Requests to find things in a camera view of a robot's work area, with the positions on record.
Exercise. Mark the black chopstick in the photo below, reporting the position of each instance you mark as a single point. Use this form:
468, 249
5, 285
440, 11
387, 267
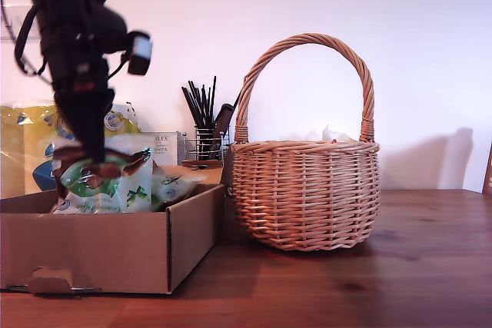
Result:
212, 101
237, 99
196, 104
190, 107

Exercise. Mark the woven wicker basket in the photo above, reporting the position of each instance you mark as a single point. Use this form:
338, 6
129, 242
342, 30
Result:
307, 197

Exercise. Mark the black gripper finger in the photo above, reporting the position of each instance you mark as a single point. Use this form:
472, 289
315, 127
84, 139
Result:
78, 113
100, 113

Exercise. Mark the white Galaxy egg bag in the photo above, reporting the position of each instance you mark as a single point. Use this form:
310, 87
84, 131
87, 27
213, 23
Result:
169, 186

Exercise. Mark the white wall switch plate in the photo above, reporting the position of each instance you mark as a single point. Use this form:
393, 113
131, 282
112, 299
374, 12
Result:
8, 32

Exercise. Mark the brown cardboard box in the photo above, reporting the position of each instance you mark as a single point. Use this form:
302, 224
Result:
96, 251

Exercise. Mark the white Porlex box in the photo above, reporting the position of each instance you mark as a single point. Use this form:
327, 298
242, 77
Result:
169, 147

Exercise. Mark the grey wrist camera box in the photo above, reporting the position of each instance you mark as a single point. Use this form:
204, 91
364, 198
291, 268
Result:
141, 49

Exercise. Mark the Galaxy mint egg bag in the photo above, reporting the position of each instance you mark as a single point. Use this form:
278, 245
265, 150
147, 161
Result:
127, 186

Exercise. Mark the yellow kitchen towel pack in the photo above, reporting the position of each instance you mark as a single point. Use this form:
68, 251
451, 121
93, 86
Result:
23, 159

